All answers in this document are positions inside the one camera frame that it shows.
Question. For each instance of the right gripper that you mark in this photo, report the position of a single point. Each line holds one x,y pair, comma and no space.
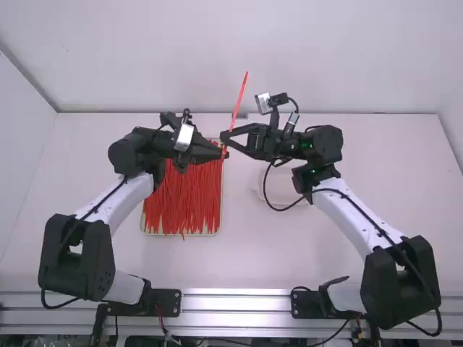
278,142

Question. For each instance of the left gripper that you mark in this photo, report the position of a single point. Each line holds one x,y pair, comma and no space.
164,144

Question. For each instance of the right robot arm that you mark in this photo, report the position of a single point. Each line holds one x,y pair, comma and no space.
340,206

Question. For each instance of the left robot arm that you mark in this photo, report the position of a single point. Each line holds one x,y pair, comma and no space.
119,195

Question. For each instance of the white dish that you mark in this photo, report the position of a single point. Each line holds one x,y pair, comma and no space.
282,188

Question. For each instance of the pale tray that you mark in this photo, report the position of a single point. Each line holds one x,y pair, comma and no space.
210,233

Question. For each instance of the silver rails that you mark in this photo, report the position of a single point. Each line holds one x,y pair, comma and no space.
235,307

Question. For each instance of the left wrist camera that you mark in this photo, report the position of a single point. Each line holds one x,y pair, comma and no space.
182,137

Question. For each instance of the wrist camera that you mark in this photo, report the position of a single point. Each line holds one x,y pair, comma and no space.
182,137
263,103

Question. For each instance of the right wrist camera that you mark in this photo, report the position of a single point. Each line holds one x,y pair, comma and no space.
263,103

